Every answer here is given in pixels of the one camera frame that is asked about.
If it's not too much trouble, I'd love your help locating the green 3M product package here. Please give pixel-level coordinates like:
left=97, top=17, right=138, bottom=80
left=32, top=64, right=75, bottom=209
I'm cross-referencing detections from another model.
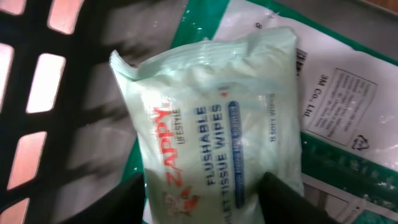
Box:
left=119, top=0, right=398, bottom=224

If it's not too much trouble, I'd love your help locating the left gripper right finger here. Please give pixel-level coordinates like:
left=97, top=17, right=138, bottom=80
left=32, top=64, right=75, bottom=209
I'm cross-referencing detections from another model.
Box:
left=258, top=172, right=338, bottom=224

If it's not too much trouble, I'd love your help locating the grey plastic mesh basket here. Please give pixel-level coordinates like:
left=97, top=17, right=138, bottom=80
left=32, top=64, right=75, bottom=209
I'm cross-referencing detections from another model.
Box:
left=1, top=1, right=397, bottom=223

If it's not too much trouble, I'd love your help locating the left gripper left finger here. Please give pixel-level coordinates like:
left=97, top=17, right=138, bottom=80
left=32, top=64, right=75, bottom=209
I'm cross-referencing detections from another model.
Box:
left=62, top=173, right=146, bottom=224

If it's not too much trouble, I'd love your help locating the teal tissue packet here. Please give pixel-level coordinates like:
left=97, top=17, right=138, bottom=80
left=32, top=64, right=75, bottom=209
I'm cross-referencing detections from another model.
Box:
left=109, top=27, right=303, bottom=223

